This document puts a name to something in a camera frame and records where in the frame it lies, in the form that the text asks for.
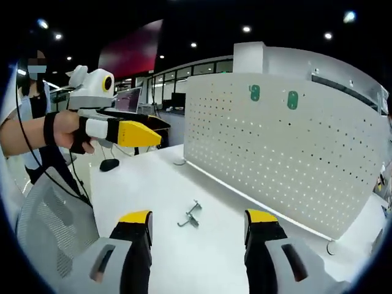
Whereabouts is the laptop on tripod stand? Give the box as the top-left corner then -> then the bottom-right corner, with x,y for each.
114,86 -> 143,115

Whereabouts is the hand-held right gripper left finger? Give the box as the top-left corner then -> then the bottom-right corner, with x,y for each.
58,209 -> 153,294

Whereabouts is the person's own clothed body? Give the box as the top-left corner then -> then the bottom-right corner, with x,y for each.
0,66 -> 52,185

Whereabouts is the grey mesh office chair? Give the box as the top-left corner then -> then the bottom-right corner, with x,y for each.
16,173 -> 101,280

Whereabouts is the dark red ceiling panel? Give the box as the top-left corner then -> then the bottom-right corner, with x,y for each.
97,18 -> 165,84

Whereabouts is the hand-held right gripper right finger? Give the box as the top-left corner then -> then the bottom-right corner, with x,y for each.
244,209 -> 352,294

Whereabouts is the black desk monitor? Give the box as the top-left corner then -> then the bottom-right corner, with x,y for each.
171,92 -> 186,108

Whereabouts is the white perforated pegboard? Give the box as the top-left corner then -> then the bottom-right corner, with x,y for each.
183,72 -> 388,243

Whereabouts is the person's left hand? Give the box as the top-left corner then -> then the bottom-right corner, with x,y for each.
43,108 -> 99,156

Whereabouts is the black computer mouse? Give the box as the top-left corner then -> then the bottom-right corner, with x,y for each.
99,159 -> 120,173

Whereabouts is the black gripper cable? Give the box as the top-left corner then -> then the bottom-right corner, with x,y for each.
14,61 -> 93,209

